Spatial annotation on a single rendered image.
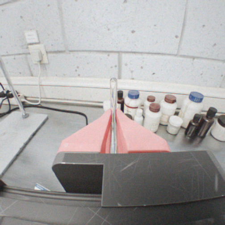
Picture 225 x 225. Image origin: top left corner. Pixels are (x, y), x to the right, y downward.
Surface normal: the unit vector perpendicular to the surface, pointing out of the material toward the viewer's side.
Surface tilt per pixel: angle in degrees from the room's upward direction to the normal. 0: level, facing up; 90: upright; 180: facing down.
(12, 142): 0
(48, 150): 0
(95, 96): 90
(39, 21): 90
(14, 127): 0
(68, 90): 90
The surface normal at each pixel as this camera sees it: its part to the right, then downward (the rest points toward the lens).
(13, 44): -0.16, 0.60
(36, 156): -0.01, -0.79
